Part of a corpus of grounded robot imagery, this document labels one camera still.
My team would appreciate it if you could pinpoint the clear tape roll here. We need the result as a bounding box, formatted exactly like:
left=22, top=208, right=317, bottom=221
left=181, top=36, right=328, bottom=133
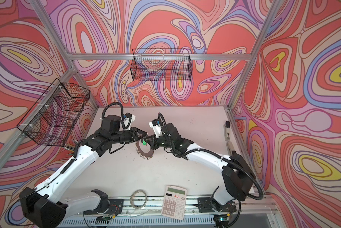
left=130, top=190, right=148, bottom=210

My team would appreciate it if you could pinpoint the black wire basket wall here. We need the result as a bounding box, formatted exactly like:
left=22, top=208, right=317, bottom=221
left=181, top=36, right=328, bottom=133
left=130, top=48, right=193, bottom=82
left=16, top=79, right=91, bottom=146

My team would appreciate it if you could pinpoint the white desk calculator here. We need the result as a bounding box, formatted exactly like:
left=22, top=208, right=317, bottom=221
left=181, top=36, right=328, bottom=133
left=161, top=185, right=187, bottom=220

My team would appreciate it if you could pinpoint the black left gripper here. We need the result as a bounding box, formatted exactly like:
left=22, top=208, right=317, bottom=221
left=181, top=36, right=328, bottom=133
left=111, top=127, right=149, bottom=145

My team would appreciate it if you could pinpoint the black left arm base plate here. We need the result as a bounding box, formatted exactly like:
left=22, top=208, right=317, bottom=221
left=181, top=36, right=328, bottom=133
left=97, top=199, right=124, bottom=216

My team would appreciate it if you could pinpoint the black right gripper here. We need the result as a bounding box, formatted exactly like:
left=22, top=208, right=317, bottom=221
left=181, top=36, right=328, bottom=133
left=145, top=133, right=175, bottom=151

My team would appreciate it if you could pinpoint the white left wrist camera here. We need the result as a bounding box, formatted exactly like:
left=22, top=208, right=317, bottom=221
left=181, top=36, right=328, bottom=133
left=123, top=113, right=136, bottom=129

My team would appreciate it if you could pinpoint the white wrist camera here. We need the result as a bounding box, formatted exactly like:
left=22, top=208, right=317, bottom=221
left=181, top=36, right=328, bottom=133
left=123, top=113, right=136, bottom=129
left=149, top=119, right=163, bottom=138

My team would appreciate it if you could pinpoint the aluminium front rail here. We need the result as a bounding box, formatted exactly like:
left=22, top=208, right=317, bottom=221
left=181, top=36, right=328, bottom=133
left=57, top=196, right=286, bottom=228

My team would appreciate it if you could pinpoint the black wire basket left wall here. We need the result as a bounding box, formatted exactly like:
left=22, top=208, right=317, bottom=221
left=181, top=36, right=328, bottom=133
left=16, top=79, right=91, bottom=146

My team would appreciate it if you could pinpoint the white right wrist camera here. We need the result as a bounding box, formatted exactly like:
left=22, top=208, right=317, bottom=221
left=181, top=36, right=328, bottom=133
left=149, top=119, right=163, bottom=138

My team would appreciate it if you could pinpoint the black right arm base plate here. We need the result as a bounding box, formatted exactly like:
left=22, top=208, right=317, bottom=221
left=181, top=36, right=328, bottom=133
left=193, top=186, right=237, bottom=214

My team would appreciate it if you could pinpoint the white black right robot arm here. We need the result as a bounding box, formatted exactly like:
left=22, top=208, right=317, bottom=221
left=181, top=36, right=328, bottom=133
left=144, top=113, right=264, bottom=207

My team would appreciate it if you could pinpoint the white black remote control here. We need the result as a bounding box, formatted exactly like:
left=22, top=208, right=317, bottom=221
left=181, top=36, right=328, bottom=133
left=224, top=121, right=231, bottom=141

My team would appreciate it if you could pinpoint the black wire basket back wall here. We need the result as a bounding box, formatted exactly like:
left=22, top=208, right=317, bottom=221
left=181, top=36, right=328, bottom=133
left=130, top=48, right=193, bottom=82

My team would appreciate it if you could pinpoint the red pencil cup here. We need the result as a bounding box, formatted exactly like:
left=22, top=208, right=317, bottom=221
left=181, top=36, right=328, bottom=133
left=64, top=144, right=76, bottom=156

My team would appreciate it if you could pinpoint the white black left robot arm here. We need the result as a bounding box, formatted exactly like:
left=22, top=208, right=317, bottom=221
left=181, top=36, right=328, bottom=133
left=14, top=102, right=147, bottom=228

